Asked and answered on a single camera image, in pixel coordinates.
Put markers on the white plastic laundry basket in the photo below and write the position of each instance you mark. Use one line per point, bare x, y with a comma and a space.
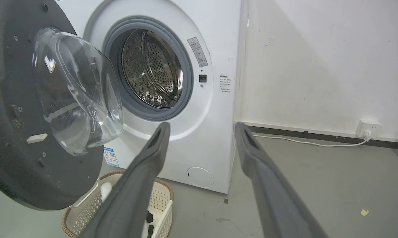
86, 211

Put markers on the white wall power socket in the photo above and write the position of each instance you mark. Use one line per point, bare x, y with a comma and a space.
368, 128

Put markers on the dark grey washing machine door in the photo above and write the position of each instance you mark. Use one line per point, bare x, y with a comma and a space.
36, 109

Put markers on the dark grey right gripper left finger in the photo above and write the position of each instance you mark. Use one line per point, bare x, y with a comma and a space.
132, 195

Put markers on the white soft item in basket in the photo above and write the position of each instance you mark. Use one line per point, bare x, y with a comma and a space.
105, 191

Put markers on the yellow paper scrap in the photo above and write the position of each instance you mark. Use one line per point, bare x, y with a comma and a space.
364, 212

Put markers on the white front-load washing machine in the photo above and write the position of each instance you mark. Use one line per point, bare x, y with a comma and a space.
205, 99

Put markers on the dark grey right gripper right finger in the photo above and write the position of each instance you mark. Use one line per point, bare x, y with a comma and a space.
271, 191

